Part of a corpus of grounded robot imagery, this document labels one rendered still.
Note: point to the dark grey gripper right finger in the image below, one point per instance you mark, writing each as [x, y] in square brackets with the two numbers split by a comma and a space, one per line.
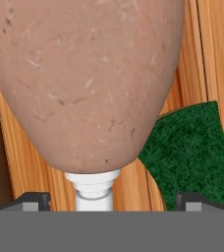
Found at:
[191, 201]

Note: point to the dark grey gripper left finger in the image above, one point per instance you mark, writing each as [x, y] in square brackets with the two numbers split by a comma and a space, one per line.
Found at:
[35, 200]

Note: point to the green sponge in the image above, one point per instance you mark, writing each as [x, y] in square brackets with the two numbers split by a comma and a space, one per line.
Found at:
[189, 151]

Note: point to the brown soap dispenser white pump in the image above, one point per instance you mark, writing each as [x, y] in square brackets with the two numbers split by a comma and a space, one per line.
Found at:
[84, 82]

